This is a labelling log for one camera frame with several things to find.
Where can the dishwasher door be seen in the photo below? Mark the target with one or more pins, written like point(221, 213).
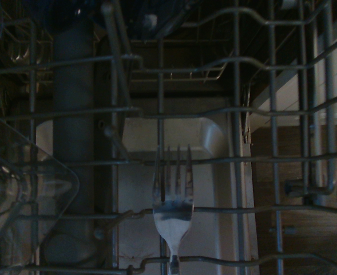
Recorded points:
point(185, 134)

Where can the dishwasher body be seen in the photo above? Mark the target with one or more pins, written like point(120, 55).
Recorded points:
point(185, 88)

